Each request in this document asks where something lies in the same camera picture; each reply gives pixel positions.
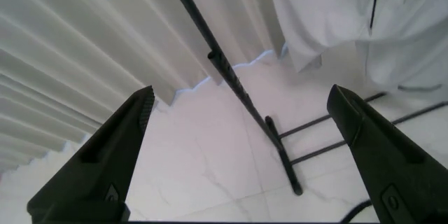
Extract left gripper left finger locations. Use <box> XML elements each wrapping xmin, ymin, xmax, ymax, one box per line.
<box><xmin>27</xmin><ymin>85</ymin><xmax>156</xmax><ymax>223</ymax></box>

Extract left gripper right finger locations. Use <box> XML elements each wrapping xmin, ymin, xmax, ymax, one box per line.
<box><xmin>326</xmin><ymin>83</ymin><xmax>448</xmax><ymax>223</ymax></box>

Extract pale grey shorts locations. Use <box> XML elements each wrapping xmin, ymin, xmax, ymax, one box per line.
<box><xmin>269</xmin><ymin>0</ymin><xmax>448</xmax><ymax>94</ymax></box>

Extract black clothes rack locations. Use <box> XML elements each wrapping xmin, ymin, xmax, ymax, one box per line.
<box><xmin>162</xmin><ymin>0</ymin><xmax>448</xmax><ymax>197</ymax></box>

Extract white curtain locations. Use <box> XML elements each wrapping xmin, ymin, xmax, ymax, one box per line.
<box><xmin>0</xmin><ymin>0</ymin><xmax>286</xmax><ymax>175</ymax></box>

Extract black cable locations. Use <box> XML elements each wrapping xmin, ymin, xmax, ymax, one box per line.
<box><xmin>340</xmin><ymin>199</ymin><xmax>375</xmax><ymax>223</ymax></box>

